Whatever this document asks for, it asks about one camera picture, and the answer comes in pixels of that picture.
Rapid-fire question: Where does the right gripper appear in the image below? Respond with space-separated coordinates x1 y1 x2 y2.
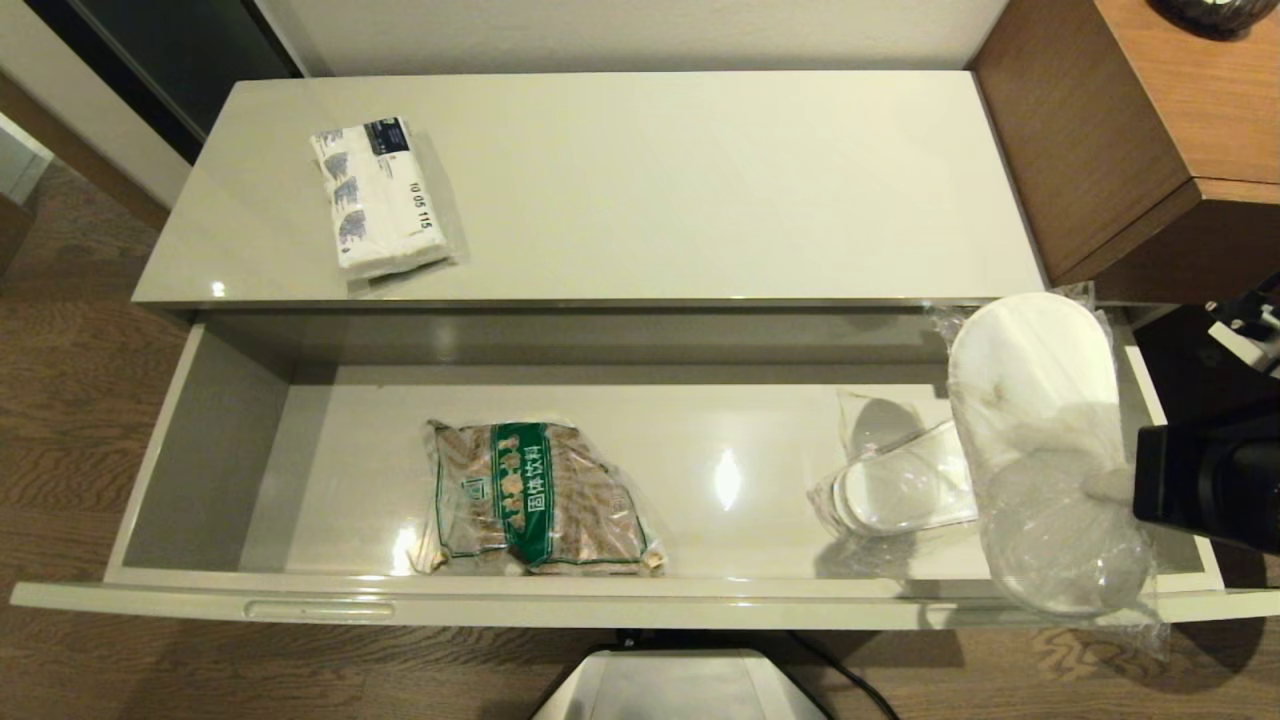
1084 398 1280 557

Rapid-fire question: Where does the white slipper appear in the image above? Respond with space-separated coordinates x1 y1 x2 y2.
932 284 1173 658

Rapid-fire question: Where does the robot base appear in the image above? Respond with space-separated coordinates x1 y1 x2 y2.
529 648 832 720

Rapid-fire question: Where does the white cabinet drawer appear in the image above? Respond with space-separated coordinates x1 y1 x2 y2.
10 298 1280 632

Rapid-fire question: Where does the white cabinet top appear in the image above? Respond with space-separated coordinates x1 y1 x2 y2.
131 70 1049 312

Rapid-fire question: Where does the brown wooden desk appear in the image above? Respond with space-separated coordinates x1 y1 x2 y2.
967 0 1280 307

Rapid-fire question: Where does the dark round vase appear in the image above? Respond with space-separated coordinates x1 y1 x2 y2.
1148 0 1280 37

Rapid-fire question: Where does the green brown snack bag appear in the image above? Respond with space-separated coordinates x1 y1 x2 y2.
407 417 670 578

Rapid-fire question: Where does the white tissue pack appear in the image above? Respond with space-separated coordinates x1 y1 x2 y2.
309 116 458 282

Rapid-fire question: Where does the dark glass door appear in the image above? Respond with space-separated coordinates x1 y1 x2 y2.
24 0 304 167

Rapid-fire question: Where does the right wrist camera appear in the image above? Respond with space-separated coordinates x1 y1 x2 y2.
1204 296 1280 382

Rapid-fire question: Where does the black cable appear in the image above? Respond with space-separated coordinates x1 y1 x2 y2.
786 629 902 720

